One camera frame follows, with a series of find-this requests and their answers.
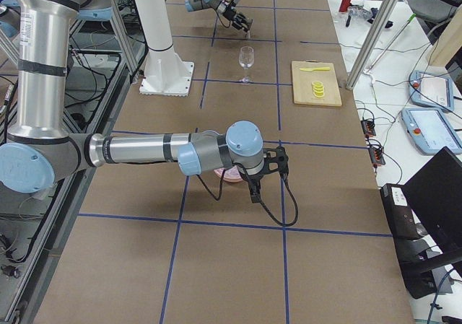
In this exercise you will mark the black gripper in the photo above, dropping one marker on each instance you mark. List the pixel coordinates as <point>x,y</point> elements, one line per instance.
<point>228,11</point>
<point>254,179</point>

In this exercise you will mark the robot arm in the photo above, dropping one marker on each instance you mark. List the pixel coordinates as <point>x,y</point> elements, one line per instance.
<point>38,151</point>
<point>198,5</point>

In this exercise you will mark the clear wine glass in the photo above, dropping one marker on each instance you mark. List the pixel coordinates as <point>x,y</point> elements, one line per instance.
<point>246,61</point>

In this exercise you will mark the pink bowl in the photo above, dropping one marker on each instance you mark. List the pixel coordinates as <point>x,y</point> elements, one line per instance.
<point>232,175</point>

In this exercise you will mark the bamboo cutting board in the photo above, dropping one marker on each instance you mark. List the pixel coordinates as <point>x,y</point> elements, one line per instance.
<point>303,89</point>

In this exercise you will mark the yellow plastic knife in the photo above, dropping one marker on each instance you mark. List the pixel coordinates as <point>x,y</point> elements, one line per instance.
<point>311,69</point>

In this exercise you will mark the black mini computer box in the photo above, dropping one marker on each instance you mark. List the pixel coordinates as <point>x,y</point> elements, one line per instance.
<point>398,213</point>

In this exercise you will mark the blue teach pendant near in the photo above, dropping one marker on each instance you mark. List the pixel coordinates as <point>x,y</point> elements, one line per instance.
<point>430,130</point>

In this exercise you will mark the blue teach pendant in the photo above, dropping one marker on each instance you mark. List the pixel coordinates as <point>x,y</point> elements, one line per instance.
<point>431,90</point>
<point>430,130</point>

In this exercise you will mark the black computer monitor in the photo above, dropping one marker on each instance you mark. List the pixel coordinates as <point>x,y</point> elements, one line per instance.
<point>434,195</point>

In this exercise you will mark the blue teach pendant far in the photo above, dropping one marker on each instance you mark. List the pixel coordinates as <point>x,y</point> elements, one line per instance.
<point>431,90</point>

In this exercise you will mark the grey office chair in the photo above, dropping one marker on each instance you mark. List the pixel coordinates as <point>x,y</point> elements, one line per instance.
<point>435,12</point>

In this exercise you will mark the cardboard board upright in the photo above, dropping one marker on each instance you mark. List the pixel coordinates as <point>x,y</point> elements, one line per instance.
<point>448,44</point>

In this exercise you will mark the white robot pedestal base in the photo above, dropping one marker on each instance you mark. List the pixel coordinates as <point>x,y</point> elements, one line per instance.
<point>164,73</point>

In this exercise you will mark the green handled grabber stick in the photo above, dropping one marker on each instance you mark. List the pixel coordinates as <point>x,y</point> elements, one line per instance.
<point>368,69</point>

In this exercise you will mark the aluminium frame post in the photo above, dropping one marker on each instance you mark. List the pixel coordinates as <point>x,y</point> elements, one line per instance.
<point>371,39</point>

